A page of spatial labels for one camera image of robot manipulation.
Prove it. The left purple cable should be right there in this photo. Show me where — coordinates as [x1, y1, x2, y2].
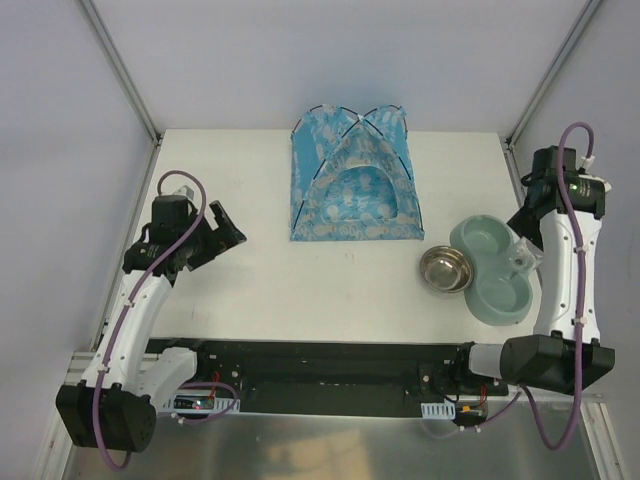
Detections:
[94, 169, 239, 471]

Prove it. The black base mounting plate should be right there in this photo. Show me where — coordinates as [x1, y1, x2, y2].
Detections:
[94, 334, 574, 416]

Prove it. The blue snowman pet tent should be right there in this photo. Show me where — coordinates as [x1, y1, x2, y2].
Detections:
[288, 103, 426, 244]

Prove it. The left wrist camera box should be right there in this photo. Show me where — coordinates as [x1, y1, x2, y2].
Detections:
[173, 185, 195, 201]

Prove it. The thin black tent pole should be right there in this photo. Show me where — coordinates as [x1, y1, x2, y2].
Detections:
[290, 103, 416, 231]

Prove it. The aluminium front rail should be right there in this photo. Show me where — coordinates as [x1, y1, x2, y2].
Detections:
[63, 351, 604, 402]

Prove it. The blue snowman tent mat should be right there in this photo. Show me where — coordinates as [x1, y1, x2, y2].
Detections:
[321, 166, 398, 222]

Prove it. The right aluminium frame post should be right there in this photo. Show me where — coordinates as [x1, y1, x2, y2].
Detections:
[504, 0, 608, 150]

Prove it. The clear plastic water bottle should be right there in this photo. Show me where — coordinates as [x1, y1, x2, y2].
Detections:
[507, 237, 543, 276]

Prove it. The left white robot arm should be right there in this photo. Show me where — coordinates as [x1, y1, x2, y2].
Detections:
[56, 194, 246, 453]

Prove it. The aluminium frame post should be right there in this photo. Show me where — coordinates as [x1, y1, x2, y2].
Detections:
[504, 0, 608, 150]
[75, 0, 162, 145]

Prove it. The stainless steel bowl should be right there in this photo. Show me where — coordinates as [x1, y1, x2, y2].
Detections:
[419, 245, 474, 293]

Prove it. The left aluminium frame post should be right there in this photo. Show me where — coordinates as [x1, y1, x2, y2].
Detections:
[75, 0, 162, 145]

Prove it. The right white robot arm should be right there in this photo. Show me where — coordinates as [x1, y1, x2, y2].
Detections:
[450, 146, 615, 395]

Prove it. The green double pet bowl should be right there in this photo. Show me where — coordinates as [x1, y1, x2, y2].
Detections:
[449, 215, 533, 326]

